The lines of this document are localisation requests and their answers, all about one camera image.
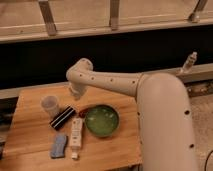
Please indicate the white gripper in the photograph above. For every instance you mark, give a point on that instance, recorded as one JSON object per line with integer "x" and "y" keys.
{"x": 77, "y": 90}

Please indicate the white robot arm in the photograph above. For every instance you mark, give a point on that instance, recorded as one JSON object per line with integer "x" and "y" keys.
{"x": 165, "y": 119}

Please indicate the red object behind bowl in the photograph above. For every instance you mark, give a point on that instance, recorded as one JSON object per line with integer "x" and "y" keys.
{"x": 83, "y": 112}

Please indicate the clear plastic cup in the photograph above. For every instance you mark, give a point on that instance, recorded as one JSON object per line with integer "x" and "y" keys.
{"x": 50, "y": 105}

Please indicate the green bowl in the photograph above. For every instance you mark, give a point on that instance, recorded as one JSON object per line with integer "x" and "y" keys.
{"x": 102, "y": 120}

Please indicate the white remote controller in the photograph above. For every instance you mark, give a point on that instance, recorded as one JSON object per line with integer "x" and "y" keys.
{"x": 75, "y": 141}

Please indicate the blue sponge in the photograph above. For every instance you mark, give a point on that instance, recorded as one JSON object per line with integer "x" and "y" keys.
{"x": 58, "y": 147}

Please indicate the small white cube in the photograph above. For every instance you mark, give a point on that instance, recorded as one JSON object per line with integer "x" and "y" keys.
{"x": 74, "y": 155}

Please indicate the clear bottle on ledge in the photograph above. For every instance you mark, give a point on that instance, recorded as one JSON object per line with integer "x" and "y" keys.
{"x": 188, "y": 64}

